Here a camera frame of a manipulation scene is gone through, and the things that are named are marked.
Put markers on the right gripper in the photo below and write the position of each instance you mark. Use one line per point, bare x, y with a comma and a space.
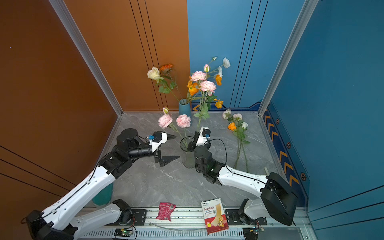
191, 148

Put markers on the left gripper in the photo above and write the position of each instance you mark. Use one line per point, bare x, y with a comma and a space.
164, 160

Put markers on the clear ribbed glass vase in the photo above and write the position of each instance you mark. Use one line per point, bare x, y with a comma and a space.
188, 159

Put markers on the teal ceramic vase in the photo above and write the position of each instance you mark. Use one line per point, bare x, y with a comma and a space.
185, 107

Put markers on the pink rose spray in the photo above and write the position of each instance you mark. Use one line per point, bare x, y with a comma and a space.
206, 89
242, 127

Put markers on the yellow orange poppy spray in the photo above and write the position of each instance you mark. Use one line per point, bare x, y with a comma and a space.
193, 91

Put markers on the white rose flower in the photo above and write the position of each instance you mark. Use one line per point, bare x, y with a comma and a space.
165, 82

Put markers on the orange gerbera flower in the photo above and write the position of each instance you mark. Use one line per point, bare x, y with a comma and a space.
167, 73

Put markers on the white ranunculus spray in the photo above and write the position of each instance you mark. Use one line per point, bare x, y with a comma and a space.
219, 70

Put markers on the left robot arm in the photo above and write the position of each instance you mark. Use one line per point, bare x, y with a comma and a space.
60, 220

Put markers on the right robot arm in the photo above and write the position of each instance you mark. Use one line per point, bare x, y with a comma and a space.
275, 198

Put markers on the pink snack packet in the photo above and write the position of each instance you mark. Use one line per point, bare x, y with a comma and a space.
165, 211

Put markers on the green rubber glove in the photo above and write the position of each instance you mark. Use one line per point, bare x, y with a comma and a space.
104, 196

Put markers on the red bandage box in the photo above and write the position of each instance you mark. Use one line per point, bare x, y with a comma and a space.
214, 216

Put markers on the left green circuit board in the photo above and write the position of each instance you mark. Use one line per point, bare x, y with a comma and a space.
123, 233

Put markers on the green circuit board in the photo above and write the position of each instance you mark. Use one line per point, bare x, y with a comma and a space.
257, 229
123, 233

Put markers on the right green circuit board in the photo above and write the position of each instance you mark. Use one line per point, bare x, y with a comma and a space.
257, 229

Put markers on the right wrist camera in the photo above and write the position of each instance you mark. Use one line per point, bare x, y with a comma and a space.
204, 133

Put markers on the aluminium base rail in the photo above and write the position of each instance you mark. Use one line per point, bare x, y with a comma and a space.
189, 224

